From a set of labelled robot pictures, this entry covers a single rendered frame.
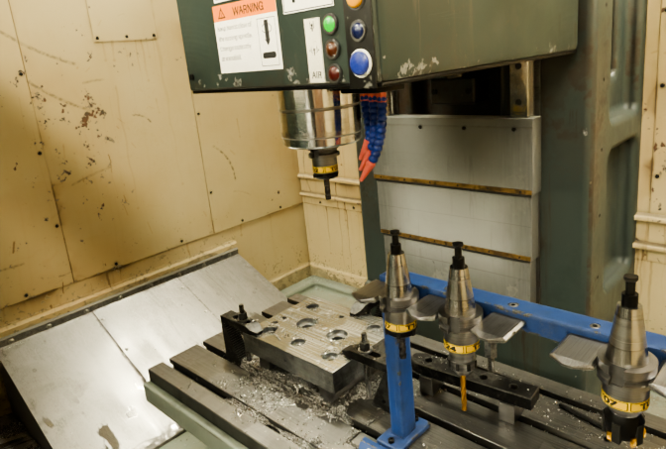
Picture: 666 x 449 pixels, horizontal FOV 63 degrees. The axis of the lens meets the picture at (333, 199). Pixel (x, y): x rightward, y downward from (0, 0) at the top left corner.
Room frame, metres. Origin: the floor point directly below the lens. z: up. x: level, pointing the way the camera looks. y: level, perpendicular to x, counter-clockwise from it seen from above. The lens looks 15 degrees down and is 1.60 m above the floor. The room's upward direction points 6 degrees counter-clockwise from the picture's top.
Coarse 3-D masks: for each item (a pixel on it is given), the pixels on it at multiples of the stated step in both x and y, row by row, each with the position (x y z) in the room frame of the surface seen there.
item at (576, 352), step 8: (568, 336) 0.63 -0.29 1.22; (576, 336) 0.63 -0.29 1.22; (560, 344) 0.61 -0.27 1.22; (568, 344) 0.61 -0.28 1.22; (576, 344) 0.61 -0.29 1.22; (584, 344) 0.61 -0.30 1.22; (592, 344) 0.61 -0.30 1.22; (600, 344) 0.61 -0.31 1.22; (552, 352) 0.60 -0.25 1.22; (560, 352) 0.60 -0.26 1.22; (568, 352) 0.59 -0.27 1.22; (576, 352) 0.59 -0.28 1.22; (584, 352) 0.59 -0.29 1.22; (592, 352) 0.59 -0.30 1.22; (560, 360) 0.58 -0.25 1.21; (568, 360) 0.58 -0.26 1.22; (576, 360) 0.58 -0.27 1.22; (584, 360) 0.57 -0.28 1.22; (592, 360) 0.57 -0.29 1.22; (576, 368) 0.57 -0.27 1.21; (584, 368) 0.56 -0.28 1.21; (592, 368) 0.56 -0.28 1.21
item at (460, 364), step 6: (450, 354) 0.71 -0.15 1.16; (456, 354) 0.70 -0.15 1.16; (474, 354) 0.70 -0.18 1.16; (450, 360) 0.71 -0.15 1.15; (456, 360) 0.70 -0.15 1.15; (462, 360) 0.70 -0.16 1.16; (468, 360) 0.70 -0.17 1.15; (474, 360) 0.70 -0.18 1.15; (450, 366) 0.71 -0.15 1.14; (456, 366) 0.70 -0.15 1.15; (462, 366) 0.69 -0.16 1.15; (468, 366) 0.69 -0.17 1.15; (474, 366) 0.70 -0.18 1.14; (456, 372) 0.70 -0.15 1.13; (462, 372) 0.69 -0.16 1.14; (468, 372) 0.70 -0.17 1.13
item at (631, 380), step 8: (600, 352) 0.57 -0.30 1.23; (648, 352) 0.56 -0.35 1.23; (600, 360) 0.56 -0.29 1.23; (608, 360) 0.56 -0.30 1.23; (656, 360) 0.55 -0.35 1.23; (600, 368) 0.56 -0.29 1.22; (608, 368) 0.55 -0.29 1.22; (616, 368) 0.54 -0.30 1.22; (624, 368) 0.54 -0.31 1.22; (640, 368) 0.54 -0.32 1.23; (648, 368) 0.53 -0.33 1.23; (656, 368) 0.53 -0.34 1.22; (600, 376) 0.56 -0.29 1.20; (608, 376) 0.55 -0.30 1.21; (616, 376) 0.54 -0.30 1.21; (624, 376) 0.53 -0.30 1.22; (632, 376) 0.53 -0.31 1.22; (640, 376) 0.53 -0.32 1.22; (648, 376) 0.53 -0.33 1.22; (608, 384) 0.54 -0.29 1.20; (616, 384) 0.54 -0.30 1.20; (624, 384) 0.53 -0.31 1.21; (632, 384) 0.53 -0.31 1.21; (640, 384) 0.53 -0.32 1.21; (632, 392) 0.53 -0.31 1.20; (640, 392) 0.53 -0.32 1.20
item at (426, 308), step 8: (424, 296) 0.79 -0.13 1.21; (432, 296) 0.78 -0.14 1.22; (416, 304) 0.76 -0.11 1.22; (424, 304) 0.76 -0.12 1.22; (432, 304) 0.76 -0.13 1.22; (440, 304) 0.75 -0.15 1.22; (408, 312) 0.74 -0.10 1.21; (416, 312) 0.74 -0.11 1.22; (424, 312) 0.73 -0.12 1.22; (432, 312) 0.73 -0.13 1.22; (424, 320) 0.72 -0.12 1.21; (432, 320) 0.72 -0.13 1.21
